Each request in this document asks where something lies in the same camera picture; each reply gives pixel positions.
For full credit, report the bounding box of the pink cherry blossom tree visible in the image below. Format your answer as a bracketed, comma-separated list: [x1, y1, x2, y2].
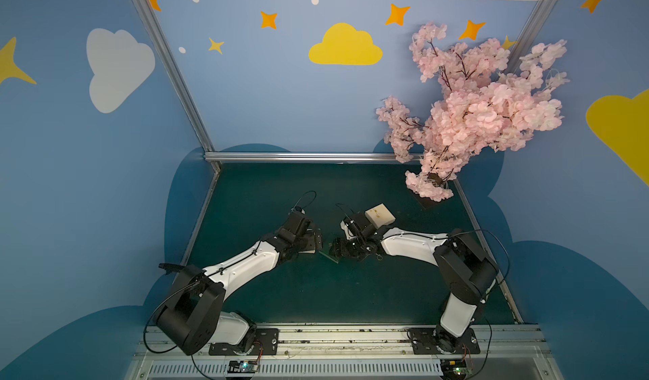
[376, 23, 569, 202]

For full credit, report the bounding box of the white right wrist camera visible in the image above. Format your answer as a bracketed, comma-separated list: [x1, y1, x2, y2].
[340, 219, 357, 241]

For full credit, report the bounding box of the green jewelry box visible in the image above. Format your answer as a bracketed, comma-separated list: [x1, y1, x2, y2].
[319, 238, 349, 263]

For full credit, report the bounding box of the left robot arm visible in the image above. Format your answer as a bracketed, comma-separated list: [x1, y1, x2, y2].
[147, 206, 322, 356]

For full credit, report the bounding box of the aluminium left frame post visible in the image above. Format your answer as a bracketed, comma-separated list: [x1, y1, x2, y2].
[131, 0, 215, 156]

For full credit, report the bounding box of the right green circuit board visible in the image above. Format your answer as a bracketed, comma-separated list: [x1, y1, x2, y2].
[439, 360, 472, 380]

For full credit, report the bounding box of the cream flower print box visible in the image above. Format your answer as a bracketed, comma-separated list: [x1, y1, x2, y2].
[364, 204, 395, 229]

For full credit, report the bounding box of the front aluminium rail base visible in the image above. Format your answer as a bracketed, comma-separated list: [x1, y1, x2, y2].
[125, 324, 563, 379]

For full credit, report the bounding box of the aluminium frame post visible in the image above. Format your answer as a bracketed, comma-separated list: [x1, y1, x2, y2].
[505, 0, 558, 73]
[131, 0, 215, 156]

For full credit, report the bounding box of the aluminium right frame post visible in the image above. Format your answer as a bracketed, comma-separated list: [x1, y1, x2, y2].
[505, 0, 558, 73]

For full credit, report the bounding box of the green circuit board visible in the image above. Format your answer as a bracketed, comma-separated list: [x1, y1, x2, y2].
[439, 360, 472, 380]
[227, 361, 260, 375]

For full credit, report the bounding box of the aluminium back frame rail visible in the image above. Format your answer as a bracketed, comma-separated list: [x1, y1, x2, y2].
[204, 152, 397, 164]

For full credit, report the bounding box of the left green circuit board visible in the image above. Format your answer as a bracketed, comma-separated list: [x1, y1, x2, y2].
[227, 361, 260, 375]

